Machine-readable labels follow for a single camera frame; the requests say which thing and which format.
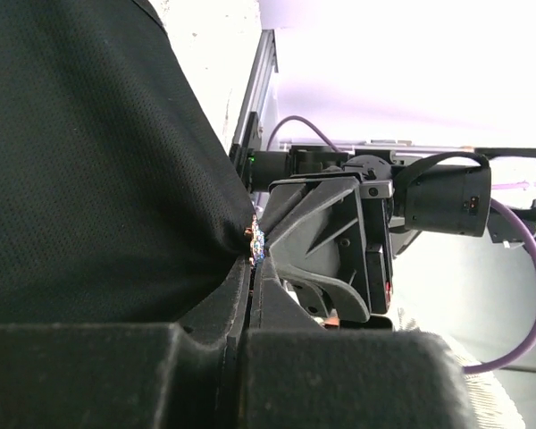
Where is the gold jewelled brooch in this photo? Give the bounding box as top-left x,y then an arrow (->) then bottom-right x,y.
244,214 -> 265,267

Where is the black t-shirt garment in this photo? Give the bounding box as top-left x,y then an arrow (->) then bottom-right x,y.
0,1 -> 254,324

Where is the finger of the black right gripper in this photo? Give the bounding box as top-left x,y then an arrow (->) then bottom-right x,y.
267,174 -> 365,264
271,254 -> 371,324

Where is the aluminium rail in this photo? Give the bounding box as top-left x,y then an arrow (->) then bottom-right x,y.
231,29 -> 278,150

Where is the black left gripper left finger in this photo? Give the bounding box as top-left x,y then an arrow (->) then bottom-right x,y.
0,260 -> 251,428

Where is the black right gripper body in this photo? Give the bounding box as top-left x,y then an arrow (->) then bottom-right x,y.
345,152 -> 491,313

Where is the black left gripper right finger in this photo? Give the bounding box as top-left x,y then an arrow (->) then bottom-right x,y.
235,260 -> 477,428

